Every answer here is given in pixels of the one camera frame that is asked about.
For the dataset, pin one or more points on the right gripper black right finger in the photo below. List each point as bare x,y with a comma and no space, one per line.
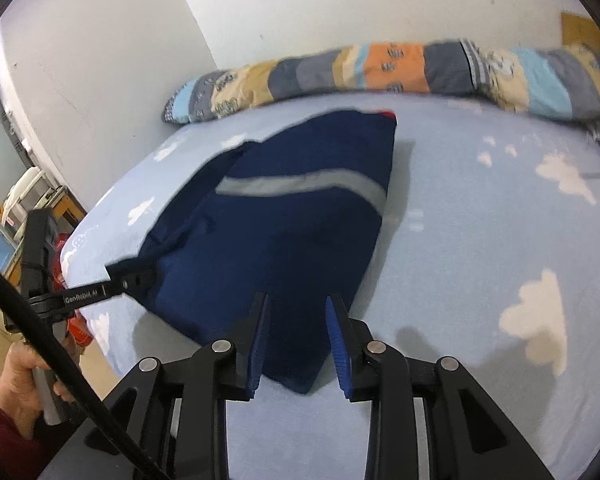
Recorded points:
468,435

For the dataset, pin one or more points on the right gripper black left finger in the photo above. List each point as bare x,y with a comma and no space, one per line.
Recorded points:
175,413

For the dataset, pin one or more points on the navy work jacket red collar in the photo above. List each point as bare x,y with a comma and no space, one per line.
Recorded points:
296,217

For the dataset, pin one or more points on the person's left hand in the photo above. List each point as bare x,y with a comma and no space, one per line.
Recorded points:
19,397

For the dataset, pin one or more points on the light blue cloud bedsheet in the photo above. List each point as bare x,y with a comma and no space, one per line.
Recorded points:
489,250

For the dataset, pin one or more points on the colourful striped rolled quilt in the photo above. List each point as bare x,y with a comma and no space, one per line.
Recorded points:
562,84

